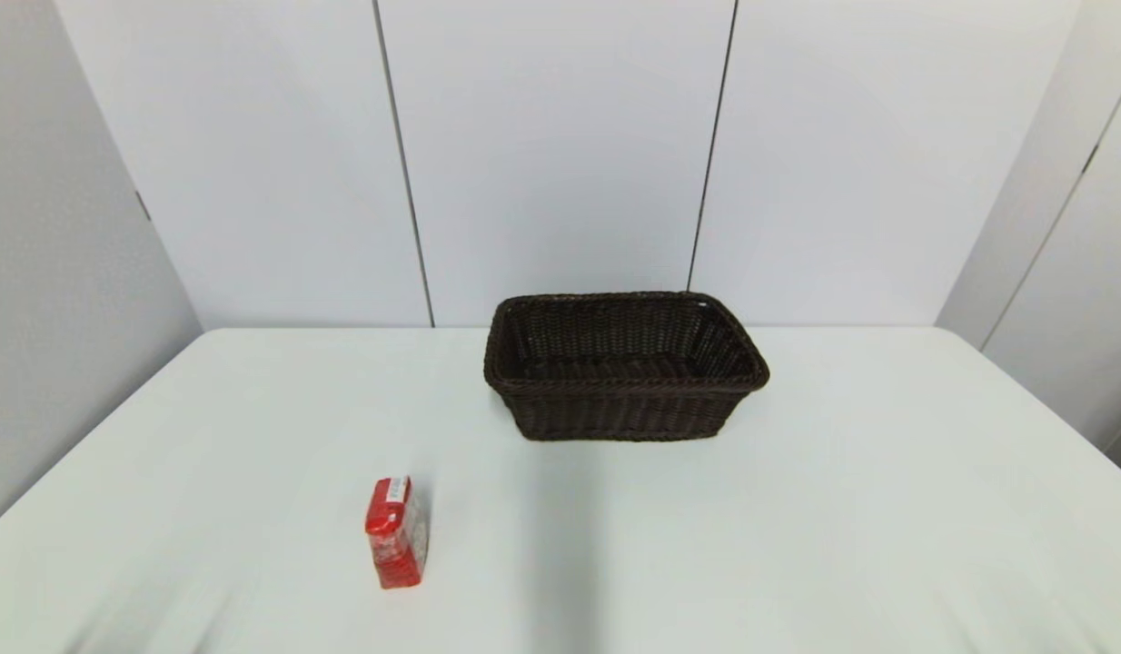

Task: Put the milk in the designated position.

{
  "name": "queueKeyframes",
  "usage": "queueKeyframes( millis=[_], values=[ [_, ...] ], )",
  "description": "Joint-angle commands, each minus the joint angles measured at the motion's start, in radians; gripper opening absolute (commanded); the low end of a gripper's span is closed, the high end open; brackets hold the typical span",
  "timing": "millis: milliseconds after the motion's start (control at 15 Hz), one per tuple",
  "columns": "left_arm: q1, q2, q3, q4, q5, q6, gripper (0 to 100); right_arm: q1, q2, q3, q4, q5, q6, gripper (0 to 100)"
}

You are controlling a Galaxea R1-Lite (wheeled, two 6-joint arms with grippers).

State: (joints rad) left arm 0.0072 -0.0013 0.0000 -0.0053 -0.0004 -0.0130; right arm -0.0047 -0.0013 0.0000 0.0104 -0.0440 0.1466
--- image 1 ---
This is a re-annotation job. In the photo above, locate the red snack packet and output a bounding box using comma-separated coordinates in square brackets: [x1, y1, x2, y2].
[364, 475, 430, 590]

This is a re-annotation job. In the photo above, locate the dark brown wicker basket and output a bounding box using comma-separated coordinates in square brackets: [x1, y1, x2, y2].
[483, 291, 770, 443]

